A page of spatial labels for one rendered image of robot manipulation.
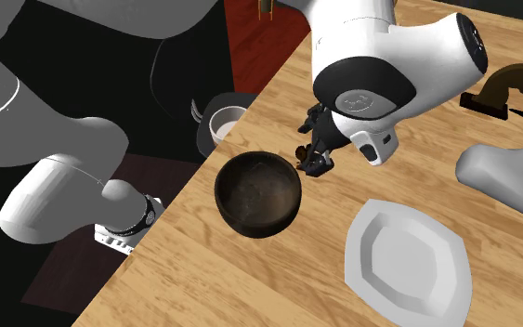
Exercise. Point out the white cup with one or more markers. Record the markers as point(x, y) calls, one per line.
point(224, 124)

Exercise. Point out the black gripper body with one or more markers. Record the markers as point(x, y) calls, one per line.
point(333, 129)

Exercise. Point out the brown horse head figure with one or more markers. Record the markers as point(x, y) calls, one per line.
point(503, 86)

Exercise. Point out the black round plate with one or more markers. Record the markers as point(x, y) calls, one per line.
point(204, 136)

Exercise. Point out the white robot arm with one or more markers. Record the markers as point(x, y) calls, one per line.
point(365, 40)

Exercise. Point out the grey curved figure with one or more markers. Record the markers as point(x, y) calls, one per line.
point(510, 176)

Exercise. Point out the dark brown wooden bowl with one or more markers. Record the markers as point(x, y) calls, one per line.
point(256, 194)

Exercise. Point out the white square plate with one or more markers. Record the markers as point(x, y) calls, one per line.
point(408, 265)

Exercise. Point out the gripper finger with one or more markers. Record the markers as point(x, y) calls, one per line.
point(311, 121)
point(316, 166)

